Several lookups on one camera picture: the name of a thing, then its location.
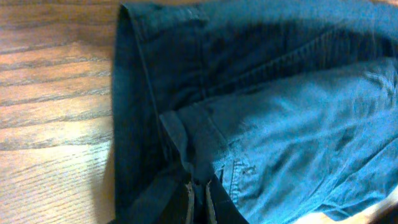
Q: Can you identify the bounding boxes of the dark blue shorts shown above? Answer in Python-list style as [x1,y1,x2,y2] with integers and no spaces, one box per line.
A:
[112,1,397,223]

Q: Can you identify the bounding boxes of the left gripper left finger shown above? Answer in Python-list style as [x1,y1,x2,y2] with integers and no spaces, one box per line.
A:
[110,174,193,224]

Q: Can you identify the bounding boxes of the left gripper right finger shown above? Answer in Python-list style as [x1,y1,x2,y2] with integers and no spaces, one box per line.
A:
[205,179,248,224]

